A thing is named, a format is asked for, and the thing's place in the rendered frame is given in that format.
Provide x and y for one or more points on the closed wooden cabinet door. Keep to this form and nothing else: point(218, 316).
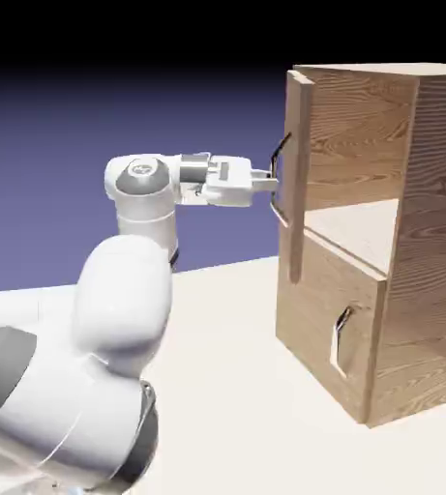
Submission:
point(311, 309)

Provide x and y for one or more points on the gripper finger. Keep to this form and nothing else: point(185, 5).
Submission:
point(264, 185)
point(262, 173)

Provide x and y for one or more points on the light wood cabinet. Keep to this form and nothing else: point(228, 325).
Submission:
point(420, 239)

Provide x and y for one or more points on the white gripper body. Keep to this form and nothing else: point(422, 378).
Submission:
point(230, 181)

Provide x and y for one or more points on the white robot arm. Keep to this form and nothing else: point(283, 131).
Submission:
point(122, 301)

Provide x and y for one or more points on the open wooden cabinet door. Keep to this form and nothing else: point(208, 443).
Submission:
point(298, 162)

